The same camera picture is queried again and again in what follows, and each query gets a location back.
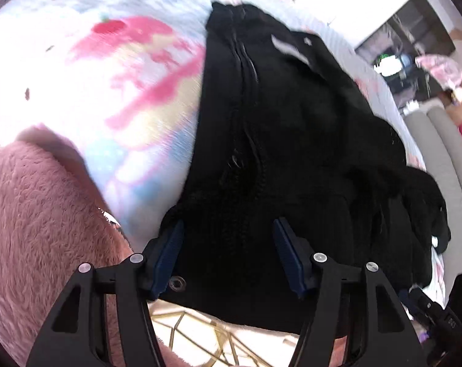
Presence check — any grey padded bed frame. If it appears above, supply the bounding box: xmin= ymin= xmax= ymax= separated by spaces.
xmin=403 ymin=105 xmax=462 ymax=276

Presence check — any pink patterned cloth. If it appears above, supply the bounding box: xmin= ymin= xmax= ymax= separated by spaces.
xmin=414 ymin=54 xmax=462 ymax=89

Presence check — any white gold-lined cloth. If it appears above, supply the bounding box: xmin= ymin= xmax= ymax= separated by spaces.
xmin=149 ymin=302 xmax=354 ymax=367

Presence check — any black knit cardigan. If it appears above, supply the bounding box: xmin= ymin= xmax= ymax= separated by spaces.
xmin=160 ymin=2 xmax=452 ymax=333

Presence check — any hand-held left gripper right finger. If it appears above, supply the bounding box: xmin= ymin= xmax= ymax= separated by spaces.
xmin=273 ymin=217 xmax=426 ymax=367

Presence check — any pink fluffy cloth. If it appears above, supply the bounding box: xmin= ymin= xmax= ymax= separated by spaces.
xmin=0 ymin=124 xmax=189 ymax=367

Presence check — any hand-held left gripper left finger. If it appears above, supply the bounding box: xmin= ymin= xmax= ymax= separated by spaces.
xmin=27 ymin=220 xmax=185 ymax=367

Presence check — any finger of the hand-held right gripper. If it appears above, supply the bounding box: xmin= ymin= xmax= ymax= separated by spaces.
xmin=398 ymin=286 xmax=447 ymax=324

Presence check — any dark glass wardrobe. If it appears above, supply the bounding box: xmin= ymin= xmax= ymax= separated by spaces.
xmin=355 ymin=0 xmax=458 ymax=98

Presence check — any printed blanket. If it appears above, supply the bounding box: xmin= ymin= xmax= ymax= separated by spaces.
xmin=0 ymin=0 xmax=446 ymax=299

